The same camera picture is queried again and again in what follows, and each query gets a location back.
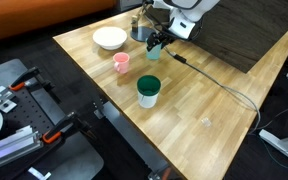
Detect orange handled table clamp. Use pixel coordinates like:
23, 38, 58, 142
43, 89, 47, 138
147, 166, 174, 180

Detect white mug green inside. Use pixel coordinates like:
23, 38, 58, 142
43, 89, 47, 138
136, 74, 163, 110

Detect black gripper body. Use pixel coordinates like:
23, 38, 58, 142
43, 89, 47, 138
146, 30, 177, 46

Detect grey lamp cable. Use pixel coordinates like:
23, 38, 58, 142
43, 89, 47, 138
162, 44, 262, 135

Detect grey metal table frame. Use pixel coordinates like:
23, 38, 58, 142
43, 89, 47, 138
93, 100, 172, 180

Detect white bowl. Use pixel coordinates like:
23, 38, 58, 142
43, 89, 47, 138
92, 26, 129, 51

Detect black perforated mounting cart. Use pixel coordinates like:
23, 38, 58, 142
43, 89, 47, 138
0, 58, 105, 180

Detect pink plastic mug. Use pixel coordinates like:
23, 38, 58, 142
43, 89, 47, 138
112, 52, 131, 75

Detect black floor cable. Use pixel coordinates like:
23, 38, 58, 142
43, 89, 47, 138
258, 134, 288, 178
248, 102, 288, 134

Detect blue translucent plastic cup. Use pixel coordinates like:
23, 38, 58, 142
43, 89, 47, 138
145, 41, 163, 61

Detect dark wooden board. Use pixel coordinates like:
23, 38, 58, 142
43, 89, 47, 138
190, 0, 288, 75

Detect small clear plastic piece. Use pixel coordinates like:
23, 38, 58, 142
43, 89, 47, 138
201, 117, 214, 129

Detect white tape strip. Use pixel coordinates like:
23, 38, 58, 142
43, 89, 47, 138
27, 167, 52, 180

